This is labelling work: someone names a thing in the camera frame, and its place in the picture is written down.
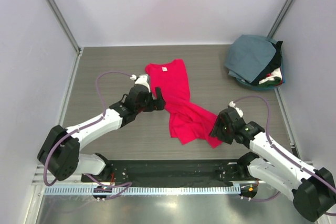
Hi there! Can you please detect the red t shirt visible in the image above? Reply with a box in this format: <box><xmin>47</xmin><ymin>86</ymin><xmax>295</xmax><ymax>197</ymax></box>
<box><xmin>145</xmin><ymin>59</ymin><xmax>222</xmax><ymax>148</ymax></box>

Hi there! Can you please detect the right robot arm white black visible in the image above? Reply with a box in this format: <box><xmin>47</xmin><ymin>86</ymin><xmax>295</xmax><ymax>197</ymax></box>
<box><xmin>210</xmin><ymin>107</ymin><xmax>335</xmax><ymax>222</ymax></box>

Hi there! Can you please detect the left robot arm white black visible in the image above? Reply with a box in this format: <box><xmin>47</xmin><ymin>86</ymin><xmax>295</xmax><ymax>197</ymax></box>
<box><xmin>37</xmin><ymin>84</ymin><xmax>165</xmax><ymax>182</ymax></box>

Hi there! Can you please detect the green t shirt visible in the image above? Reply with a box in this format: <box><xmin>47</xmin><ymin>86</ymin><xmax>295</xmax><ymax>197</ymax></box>
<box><xmin>259</xmin><ymin>78</ymin><xmax>283</xmax><ymax>89</ymax></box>

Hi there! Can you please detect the grey blue t shirt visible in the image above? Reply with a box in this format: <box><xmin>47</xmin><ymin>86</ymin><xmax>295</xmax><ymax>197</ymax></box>
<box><xmin>224</xmin><ymin>35</ymin><xmax>276</xmax><ymax>83</ymax></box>

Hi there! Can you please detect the white t shirt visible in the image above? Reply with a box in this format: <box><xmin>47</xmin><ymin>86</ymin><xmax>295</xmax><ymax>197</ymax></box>
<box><xmin>258</xmin><ymin>68</ymin><xmax>283</xmax><ymax>85</ymax></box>

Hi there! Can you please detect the black t shirt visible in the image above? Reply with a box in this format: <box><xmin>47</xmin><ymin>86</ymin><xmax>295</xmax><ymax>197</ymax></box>
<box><xmin>257</xmin><ymin>41</ymin><xmax>283</xmax><ymax>81</ymax></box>

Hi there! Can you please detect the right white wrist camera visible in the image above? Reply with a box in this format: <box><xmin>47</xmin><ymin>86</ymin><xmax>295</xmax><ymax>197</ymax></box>
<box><xmin>228</xmin><ymin>101</ymin><xmax>244</xmax><ymax>118</ymax></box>

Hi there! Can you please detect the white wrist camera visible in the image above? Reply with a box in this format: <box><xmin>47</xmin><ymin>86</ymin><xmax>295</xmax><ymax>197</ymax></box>
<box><xmin>228</xmin><ymin>101</ymin><xmax>244</xmax><ymax>118</ymax></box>
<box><xmin>130</xmin><ymin>74</ymin><xmax>151</xmax><ymax>93</ymax></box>

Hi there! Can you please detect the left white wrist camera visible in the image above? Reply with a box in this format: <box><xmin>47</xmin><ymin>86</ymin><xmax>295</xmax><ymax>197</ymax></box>
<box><xmin>130</xmin><ymin>74</ymin><xmax>151</xmax><ymax>93</ymax></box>

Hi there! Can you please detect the white slotted cable duct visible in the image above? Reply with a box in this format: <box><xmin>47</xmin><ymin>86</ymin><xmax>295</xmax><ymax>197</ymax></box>
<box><xmin>44</xmin><ymin>184</ymin><xmax>240</xmax><ymax>196</ymax></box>

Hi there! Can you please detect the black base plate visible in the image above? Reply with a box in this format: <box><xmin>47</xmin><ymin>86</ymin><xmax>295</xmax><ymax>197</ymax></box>
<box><xmin>94</xmin><ymin>159</ymin><xmax>256</xmax><ymax>188</ymax></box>

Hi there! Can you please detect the left aluminium frame post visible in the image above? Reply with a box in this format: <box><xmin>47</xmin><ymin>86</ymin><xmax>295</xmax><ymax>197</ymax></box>
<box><xmin>30</xmin><ymin>0</ymin><xmax>82</xmax><ymax>56</ymax></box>

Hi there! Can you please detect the aluminium frame post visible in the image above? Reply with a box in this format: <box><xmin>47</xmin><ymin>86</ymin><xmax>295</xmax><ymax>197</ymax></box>
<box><xmin>267</xmin><ymin>0</ymin><xmax>295</xmax><ymax>38</ymax></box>
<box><xmin>30</xmin><ymin>0</ymin><xmax>82</xmax><ymax>56</ymax></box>

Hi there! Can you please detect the aluminium front rail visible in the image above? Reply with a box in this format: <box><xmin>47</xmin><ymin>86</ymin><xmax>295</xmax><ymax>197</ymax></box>
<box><xmin>31</xmin><ymin>160</ymin><xmax>319</xmax><ymax>185</ymax></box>

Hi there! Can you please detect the right aluminium frame post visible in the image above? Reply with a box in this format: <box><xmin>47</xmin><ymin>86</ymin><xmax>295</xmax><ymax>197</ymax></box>
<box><xmin>267</xmin><ymin>0</ymin><xmax>295</xmax><ymax>38</ymax></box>

